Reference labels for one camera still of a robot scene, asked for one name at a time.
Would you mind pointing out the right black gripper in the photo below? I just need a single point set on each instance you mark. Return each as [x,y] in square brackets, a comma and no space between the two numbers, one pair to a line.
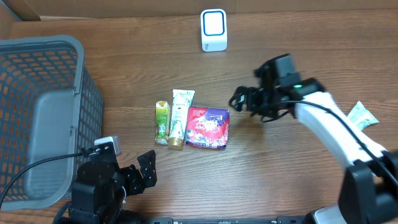
[254,99]

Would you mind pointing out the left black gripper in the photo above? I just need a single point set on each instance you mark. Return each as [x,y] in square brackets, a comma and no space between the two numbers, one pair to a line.
[131,179]

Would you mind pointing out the green yellow sachet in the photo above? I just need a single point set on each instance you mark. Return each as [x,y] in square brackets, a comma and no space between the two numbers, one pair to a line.
[162,115]

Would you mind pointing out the red purple pad package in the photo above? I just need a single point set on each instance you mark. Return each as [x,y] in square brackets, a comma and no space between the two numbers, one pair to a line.
[207,128]

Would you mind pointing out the white shampoo tube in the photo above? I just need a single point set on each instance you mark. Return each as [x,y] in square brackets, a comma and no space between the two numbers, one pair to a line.
[182,101]

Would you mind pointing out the teal wipes packet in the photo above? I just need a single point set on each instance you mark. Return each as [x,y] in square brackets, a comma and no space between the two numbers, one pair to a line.
[361,117]

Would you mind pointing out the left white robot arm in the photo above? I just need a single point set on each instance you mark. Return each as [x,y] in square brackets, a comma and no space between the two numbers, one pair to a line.
[101,187]

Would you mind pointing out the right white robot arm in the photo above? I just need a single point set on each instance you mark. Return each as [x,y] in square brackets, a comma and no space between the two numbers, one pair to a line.
[369,190]

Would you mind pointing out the white barcode scanner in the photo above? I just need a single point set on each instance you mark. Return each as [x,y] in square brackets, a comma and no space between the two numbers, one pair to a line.
[214,33]

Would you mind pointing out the grey plastic basket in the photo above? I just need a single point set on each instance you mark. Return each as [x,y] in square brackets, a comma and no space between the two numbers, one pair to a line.
[50,109]

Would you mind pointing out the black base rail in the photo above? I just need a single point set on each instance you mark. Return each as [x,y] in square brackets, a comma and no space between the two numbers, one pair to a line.
[277,220]

